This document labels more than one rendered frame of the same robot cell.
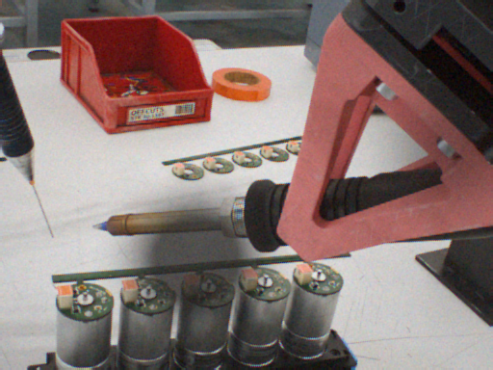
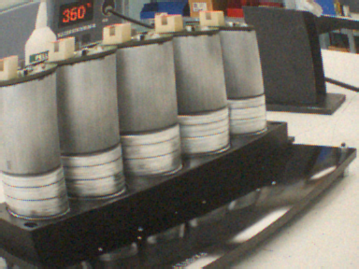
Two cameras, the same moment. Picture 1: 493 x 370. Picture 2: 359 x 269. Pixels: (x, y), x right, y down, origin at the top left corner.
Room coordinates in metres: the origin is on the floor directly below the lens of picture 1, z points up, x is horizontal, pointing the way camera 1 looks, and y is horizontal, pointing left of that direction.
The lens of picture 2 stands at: (0.05, 0.12, 0.83)
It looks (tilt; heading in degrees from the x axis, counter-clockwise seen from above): 12 degrees down; 330
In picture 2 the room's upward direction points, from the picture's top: 4 degrees counter-clockwise
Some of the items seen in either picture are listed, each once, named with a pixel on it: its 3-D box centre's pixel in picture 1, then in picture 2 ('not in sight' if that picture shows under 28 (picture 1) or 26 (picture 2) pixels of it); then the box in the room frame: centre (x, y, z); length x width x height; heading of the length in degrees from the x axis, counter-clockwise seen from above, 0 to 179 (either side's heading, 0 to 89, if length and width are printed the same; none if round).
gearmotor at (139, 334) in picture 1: (143, 336); (80, 134); (0.25, 0.04, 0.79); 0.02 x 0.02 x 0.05
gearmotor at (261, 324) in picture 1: (256, 323); (189, 96); (0.28, -0.02, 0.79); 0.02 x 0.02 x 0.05
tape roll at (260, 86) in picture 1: (241, 84); not in sight; (0.67, 0.02, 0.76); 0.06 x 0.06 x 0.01
